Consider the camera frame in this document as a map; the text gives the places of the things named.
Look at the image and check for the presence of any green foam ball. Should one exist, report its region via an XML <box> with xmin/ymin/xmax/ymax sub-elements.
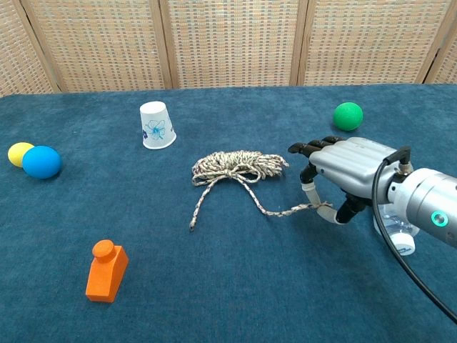
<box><xmin>333</xmin><ymin>101</ymin><xmax>364</xmax><ymax>132</ymax></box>

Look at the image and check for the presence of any speckled beige rope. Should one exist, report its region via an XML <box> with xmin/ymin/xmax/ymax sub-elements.
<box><xmin>189</xmin><ymin>149</ymin><xmax>333</xmax><ymax>234</ymax></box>

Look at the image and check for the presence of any black right hand cable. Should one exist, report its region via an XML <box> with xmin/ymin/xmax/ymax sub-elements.
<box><xmin>371</xmin><ymin>145</ymin><xmax>457</xmax><ymax>323</ymax></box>

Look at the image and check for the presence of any clear plastic water bottle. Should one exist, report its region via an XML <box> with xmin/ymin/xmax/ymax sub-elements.
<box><xmin>372</xmin><ymin>203</ymin><xmax>421</xmax><ymax>257</ymax></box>

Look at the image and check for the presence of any orange wooden bottle-shaped block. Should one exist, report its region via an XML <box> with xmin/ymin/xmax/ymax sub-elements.
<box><xmin>85</xmin><ymin>239</ymin><xmax>130</xmax><ymax>304</ymax></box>

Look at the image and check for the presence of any blue foam ball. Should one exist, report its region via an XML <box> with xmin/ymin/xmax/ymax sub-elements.
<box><xmin>21</xmin><ymin>144</ymin><xmax>63</xmax><ymax>180</ymax></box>

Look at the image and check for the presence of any woven wooden folding screen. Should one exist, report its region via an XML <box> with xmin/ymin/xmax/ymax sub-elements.
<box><xmin>0</xmin><ymin>0</ymin><xmax>457</xmax><ymax>98</ymax></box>

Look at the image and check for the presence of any blue carpet table mat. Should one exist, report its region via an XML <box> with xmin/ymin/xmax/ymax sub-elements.
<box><xmin>0</xmin><ymin>83</ymin><xmax>457</xmax><ymax>343</ymax></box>

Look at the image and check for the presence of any yellow foam ball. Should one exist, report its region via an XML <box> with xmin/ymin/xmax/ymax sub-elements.
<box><xmin>7</xmin><ymin>141</ymin><xmax>36</xmax><ymax>168</ymax></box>

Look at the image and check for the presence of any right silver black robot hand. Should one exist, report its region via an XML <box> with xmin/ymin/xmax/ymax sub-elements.
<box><xmin>288</xmin><ymin>135</ymin><xmax>398</xmax><ymax>226</ymax></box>

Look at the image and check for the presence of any white floral paper cup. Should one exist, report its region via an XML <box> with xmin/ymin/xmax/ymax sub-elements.
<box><xmin>139</xmin><ymin>101</ymin><xmax>178</xmax><ymax>151</ymax></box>

